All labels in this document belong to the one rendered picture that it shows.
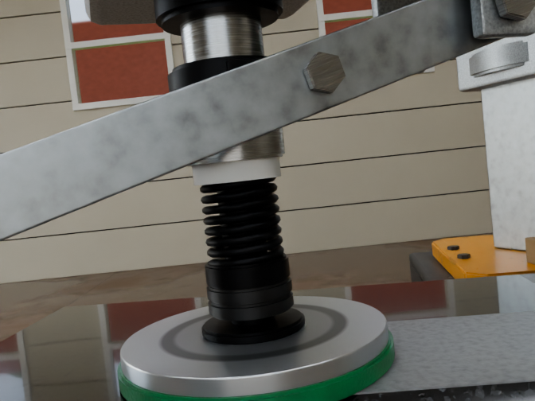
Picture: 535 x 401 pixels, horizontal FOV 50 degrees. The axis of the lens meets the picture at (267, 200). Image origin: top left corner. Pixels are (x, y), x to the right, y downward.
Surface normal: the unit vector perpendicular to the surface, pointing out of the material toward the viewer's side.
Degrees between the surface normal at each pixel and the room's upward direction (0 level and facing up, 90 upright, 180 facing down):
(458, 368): 0
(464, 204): 90
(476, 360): 0
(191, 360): 0
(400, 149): 90
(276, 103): 90
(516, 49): 90
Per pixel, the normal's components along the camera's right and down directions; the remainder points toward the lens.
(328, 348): -0.11, -0.99
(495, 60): -0.84, 0.12
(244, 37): 0.54, 0.00
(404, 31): 0.28, 0.03
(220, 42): -0.01, 0.06
